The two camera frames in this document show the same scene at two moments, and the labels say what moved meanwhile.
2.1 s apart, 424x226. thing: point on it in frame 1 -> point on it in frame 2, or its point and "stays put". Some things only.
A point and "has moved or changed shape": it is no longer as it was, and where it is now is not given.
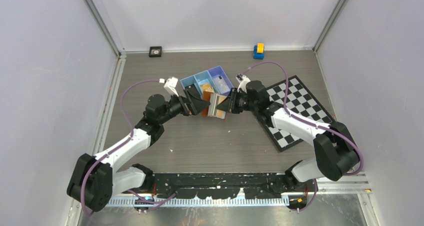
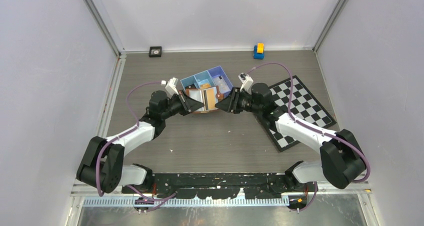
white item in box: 221,84 stays put
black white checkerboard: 301,103 stays put
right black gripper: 224,106 stays put
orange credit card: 215,99 has moved or changed shape
